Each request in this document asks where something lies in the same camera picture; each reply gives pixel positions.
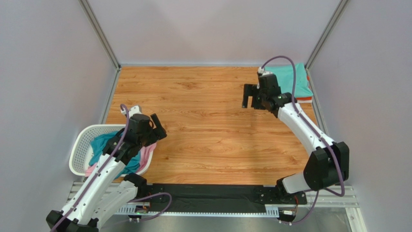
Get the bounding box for aluminium frame post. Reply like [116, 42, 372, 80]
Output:
[78, 0, 121, 71]
[305, 0, 350, 70]

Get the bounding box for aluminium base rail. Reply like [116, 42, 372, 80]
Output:
[46, 175, 359, 232]

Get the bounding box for white perforated laundry basket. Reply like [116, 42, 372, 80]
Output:
[69, 124, 155, 177]

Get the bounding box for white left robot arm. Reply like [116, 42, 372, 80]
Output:
[46, 113, 167, 232]

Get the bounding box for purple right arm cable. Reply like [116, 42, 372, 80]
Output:
[260, 56, 346, 225]

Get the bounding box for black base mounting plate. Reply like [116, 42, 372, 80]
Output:
[136, 184, 308, 213]

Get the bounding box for light teal t-shirt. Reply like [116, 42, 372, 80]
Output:
[265, 63, 313, 99]

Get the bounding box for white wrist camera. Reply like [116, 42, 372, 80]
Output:
[120, 104, 142, 117]
[257, 67, 273, 77]

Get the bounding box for dark teal t-shirt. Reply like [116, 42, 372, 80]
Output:
[85, 131, 141, 179]

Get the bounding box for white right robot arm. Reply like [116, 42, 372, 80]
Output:
[242, 73, 350, 195]

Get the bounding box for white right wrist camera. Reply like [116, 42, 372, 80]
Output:
[257, 67, 273, 77]

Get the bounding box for aluminium frame post right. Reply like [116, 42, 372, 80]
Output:
[305, 0, 350, 70]

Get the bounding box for aluminium frame post left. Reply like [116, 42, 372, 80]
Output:
[78, 0, 121, 71]

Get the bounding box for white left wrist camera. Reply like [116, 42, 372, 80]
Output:
[120, 104, 142, 117]

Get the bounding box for folded orange t-shirt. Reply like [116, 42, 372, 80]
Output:
[297, 96, 313, 102]

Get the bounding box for pink t-shirt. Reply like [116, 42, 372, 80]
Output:
[85, 143, 157, 178]

